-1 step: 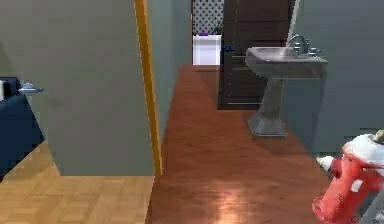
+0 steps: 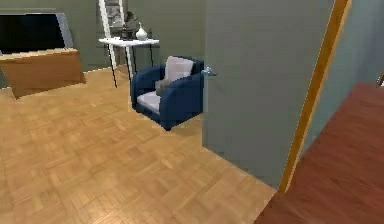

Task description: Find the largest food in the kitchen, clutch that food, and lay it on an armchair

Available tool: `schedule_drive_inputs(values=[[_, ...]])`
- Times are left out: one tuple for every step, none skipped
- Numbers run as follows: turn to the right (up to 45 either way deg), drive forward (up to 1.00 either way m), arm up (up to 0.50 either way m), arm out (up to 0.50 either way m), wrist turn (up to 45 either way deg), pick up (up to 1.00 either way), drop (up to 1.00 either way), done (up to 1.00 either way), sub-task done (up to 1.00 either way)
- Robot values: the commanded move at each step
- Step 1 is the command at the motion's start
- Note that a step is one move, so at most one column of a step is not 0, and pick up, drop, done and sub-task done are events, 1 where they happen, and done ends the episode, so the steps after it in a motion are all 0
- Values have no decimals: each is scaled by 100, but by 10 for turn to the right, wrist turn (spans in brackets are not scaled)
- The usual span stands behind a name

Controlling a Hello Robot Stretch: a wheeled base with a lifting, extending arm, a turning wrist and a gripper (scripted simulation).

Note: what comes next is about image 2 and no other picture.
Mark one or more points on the blue armchair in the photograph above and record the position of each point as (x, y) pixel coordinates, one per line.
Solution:
(181, 100)

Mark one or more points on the grey small pillow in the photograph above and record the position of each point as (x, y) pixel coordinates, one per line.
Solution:
(162, 85)

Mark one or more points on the white back cushion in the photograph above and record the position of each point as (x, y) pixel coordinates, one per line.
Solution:
(178, 67)

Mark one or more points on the grey room door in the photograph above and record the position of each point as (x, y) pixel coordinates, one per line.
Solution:
(260, 86)

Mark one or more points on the white vase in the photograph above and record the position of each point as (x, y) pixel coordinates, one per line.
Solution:
(141, 33)

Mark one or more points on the white side table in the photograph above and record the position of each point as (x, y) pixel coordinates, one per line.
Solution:
(128, 42)

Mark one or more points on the white leaning ladder shelf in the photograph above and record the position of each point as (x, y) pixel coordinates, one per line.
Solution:
(110, 30)

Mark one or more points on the brown wooden television cabinet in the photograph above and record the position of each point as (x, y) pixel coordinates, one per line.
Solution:
(43, 70)

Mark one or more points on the black television set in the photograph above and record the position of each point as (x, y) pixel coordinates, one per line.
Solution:
(30, 32)

